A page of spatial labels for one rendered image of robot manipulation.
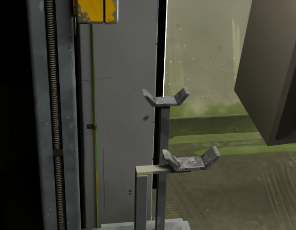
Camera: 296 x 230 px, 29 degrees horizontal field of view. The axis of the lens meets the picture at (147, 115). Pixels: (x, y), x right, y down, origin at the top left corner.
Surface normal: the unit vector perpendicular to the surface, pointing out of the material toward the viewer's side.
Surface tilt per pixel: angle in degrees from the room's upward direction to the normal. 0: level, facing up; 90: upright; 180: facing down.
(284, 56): 91
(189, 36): 57
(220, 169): 0
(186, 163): 0
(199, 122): 91
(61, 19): 90
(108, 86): 90
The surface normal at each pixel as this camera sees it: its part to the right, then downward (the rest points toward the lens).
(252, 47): -0.97, 0.11
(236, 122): 0.15, 0.47
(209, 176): 0.03, -0.88
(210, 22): 0.15, -0.10
